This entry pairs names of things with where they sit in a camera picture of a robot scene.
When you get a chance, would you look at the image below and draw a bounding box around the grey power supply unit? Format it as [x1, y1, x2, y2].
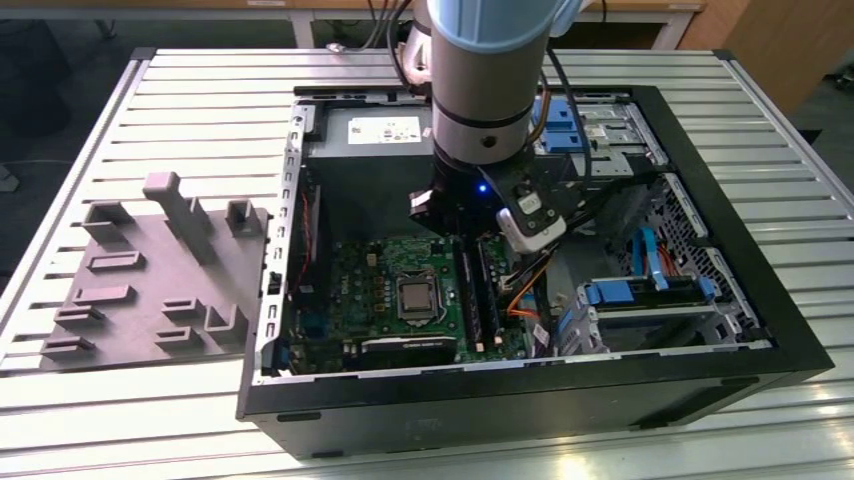
[303, 107, 441, 236]

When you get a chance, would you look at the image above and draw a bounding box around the black graphics card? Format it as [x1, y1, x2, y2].
[340, 335, 460, 372]

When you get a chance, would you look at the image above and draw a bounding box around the wooden cabinet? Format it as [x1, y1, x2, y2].
[679, 0, 854, 116]

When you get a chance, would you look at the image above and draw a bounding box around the blue SATA cable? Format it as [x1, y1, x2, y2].
[630, 227, 672, 294]

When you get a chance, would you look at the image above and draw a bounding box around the blue drive bay latch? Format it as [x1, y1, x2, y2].
[540, 98, 594, 155]

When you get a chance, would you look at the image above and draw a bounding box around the white-framed wooden desk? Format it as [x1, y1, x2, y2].
[0, 0, 708, 51]

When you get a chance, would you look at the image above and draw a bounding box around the orange wire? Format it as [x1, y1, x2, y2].
[505, 259, 552, 321]

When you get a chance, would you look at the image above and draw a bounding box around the black cable bundle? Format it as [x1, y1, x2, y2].
[503, 172, 662, 290]

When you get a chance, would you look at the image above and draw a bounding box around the black case fan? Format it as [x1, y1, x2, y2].
[295, 167, 323, 266]

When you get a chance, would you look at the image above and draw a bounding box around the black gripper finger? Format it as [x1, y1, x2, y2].
[407, 188, 440, 222]

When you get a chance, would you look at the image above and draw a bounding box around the red twisted fan wire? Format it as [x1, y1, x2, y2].
[297, 189, 315, 281]

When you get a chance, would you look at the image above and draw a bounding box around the grey plastic parts rack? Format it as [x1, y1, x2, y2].
[37, 172, 275, 372]

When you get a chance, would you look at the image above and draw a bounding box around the black camera cable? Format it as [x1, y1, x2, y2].
[544, 47, 596, 187]

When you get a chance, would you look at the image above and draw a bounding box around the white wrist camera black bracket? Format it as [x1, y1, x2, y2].
[476, 164, 569, 255]

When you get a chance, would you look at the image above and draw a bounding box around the silver CPU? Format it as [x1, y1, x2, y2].
[397, 283, 435, 314]

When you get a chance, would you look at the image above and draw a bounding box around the green motherboard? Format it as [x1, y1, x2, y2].
[285, 232, 535, 374]

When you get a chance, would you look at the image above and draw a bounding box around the hard disk in blue carrier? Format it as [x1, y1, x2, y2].
[576, 277, 719, 316]

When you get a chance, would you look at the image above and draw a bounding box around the grey metal disk bay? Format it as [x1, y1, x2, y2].
[552, 277, 768, 359]

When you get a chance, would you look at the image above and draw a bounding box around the grey metal drive cage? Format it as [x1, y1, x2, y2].
[532, 97, 668, 211]

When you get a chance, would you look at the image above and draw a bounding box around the black PC case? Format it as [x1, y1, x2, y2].
[233, 83, 836, 460]

